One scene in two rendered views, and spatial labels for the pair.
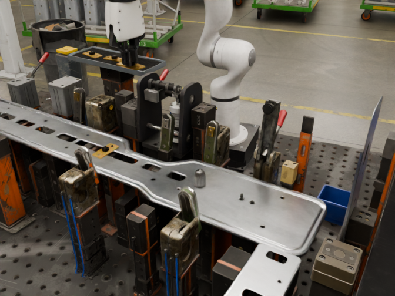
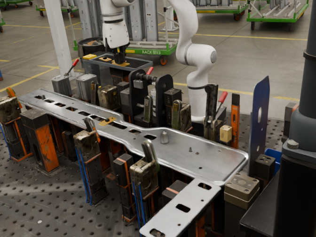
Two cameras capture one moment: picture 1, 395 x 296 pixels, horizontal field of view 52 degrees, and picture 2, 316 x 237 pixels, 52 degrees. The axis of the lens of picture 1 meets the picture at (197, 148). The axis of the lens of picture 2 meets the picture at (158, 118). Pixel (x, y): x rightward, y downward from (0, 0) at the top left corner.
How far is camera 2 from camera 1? 0.28 m
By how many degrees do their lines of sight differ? 10
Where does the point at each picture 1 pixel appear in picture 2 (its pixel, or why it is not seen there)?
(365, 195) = not seen: hidden behind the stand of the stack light
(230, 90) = (200, 80)
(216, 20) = (185, 31)
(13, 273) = (48, 201)
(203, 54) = (179, 56)
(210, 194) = (169, 147)
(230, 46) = (197, 49)
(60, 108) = (82, 95)
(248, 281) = (182, 199)
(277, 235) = (209, 173)
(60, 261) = (77, 195)
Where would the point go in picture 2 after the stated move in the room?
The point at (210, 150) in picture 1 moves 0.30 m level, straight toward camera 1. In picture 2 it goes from (175, 120) to (164, 160)
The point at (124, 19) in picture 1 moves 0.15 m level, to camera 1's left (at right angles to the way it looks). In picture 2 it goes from (114, 34) to (78, 35)
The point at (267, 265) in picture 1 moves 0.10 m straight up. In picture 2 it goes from (197, 191) to (196, 165)
